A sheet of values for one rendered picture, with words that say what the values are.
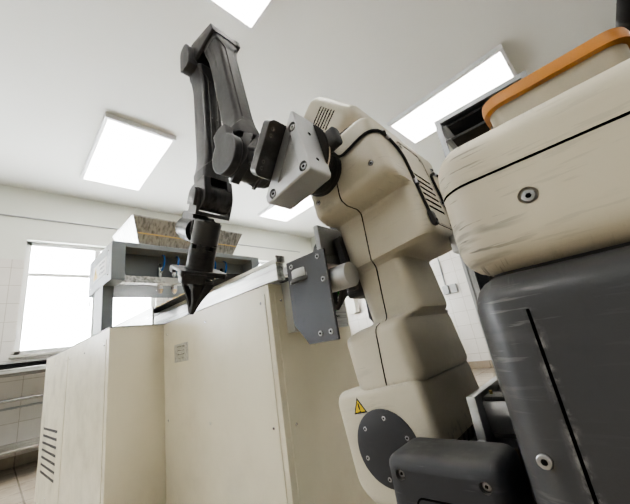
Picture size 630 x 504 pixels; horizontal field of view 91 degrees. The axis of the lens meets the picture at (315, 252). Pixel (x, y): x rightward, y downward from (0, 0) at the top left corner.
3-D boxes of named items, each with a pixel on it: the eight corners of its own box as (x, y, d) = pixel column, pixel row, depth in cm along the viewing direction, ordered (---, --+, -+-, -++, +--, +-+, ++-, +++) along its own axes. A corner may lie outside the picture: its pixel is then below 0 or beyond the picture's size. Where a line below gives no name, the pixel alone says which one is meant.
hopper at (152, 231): (111, 263, 148) (112, 236, 152) (217, 271, 189) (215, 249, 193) (132, 244, 130) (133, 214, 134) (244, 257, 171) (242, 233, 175)
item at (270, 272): (85, 354, 207) (85, 344, 209) (90, 354, 209) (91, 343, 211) (278, 279, 82) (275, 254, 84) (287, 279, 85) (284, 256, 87)
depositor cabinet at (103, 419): (31, 520, 168) (45, 359, 192) (167, 467, 221) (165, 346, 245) (97, 623, 89) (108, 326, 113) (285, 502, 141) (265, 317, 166)
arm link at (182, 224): (197, 185, 62) (234, 196, 68) (174, 185, 70) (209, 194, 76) (186, 244, 63) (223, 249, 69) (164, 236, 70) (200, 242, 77)
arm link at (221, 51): (204, 5, 69) (242, 33, 77) (178, 55, 77) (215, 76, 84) (238, 156, 52) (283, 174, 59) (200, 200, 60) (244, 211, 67)
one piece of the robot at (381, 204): (592, 452, 52) (443, 164, 74) (580, 628, 24) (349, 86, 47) (446, 460, 67) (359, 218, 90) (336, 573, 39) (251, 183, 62)
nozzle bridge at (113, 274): (85, 338, 133) (89, 263, 143) (231, 327, 186) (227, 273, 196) (108, 326, 113) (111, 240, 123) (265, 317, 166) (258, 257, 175)
